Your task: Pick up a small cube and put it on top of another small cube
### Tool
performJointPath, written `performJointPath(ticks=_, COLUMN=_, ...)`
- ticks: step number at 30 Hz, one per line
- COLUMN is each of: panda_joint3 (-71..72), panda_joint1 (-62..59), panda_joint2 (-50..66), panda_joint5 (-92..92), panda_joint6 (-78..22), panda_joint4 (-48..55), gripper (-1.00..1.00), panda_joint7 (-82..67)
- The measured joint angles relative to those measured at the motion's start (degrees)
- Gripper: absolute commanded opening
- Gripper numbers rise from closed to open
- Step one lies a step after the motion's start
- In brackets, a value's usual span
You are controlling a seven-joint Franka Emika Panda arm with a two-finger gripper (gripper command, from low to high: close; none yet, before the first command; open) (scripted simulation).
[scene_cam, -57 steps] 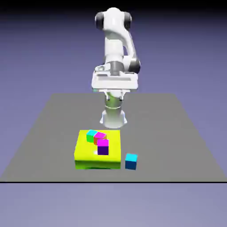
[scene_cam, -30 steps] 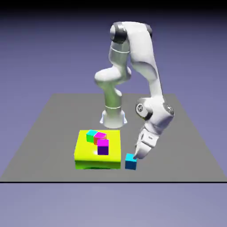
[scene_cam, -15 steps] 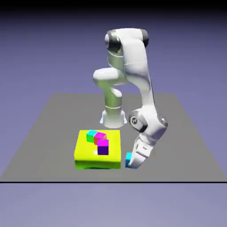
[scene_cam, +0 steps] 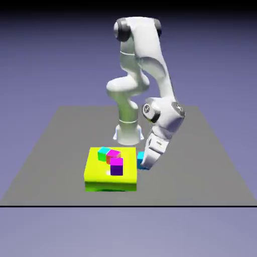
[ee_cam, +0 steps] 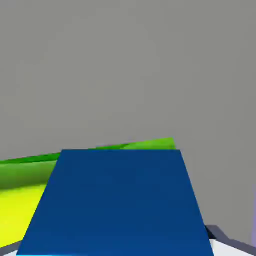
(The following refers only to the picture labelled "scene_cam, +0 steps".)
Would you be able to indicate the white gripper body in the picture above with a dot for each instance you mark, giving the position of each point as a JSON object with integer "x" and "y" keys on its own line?
{"x": 151, "y": 158}

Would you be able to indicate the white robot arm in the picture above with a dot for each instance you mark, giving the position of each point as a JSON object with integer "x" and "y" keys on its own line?
{"x": 148, "y": 60}

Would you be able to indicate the small blue cube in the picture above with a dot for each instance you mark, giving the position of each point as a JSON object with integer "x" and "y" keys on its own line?
{"x": 140, "y": 158}

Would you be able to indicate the small purple cube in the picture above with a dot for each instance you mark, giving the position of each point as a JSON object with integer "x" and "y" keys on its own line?
{"x": 116, "y": 166}

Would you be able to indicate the small orange cube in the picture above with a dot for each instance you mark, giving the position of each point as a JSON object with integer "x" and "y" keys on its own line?
{"x": 112, "y": 154}

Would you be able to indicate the small cyan cube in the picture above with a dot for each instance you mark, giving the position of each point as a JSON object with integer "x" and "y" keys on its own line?
{"x": 102, "y": 153}

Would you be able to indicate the large yellow box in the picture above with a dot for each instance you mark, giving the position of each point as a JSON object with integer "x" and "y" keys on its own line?
{"x": 96, "y": 174}

